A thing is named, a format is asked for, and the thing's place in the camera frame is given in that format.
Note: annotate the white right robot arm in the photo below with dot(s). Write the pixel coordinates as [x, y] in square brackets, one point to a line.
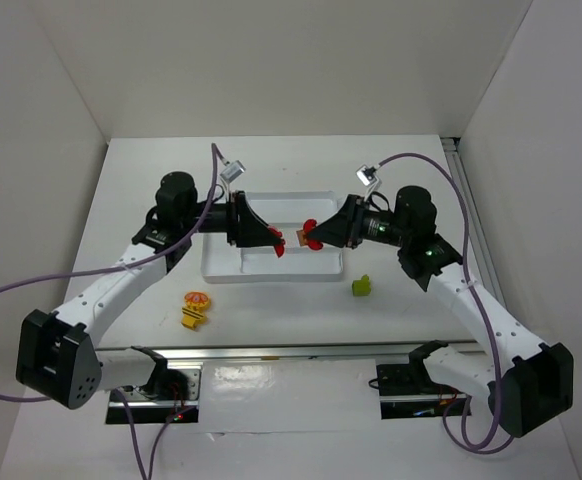
[525, 382]

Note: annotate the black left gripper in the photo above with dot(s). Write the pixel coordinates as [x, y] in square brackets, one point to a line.
[237, 218]

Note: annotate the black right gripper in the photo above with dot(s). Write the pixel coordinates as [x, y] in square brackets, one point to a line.
[354, 223]

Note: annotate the aluminium rail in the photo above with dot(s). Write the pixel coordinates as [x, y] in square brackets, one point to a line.
[289, 352]
[483, 263]

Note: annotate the aluminium right side rail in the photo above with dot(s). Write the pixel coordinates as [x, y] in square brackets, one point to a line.
[483, 263]

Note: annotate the brown lego plate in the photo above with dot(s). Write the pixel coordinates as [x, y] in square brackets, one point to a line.
[301, 238]

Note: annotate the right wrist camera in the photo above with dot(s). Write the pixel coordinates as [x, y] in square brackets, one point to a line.
[367, 175]

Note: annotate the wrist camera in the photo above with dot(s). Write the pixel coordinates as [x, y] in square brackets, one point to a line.
[232, 170]
[367, 175]

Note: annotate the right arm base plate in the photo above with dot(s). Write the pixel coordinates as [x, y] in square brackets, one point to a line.
[401, 397]

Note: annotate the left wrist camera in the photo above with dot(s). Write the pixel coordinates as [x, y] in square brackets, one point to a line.
[232, 170]

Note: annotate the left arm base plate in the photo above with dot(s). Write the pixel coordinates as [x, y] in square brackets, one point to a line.
[178, 396]

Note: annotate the green lego piece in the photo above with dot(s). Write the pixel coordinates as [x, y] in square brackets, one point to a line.
[362, 286]

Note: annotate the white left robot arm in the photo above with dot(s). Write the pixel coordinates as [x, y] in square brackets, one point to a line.
[57, 354]

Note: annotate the aluminium front rail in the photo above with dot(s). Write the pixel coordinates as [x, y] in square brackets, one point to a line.
[289, 352]

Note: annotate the yellow orange lego stack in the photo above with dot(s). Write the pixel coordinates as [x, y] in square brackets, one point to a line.
[194, 310]

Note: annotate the white divided sorting tray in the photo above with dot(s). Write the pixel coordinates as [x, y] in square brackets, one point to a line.
[286, 211]

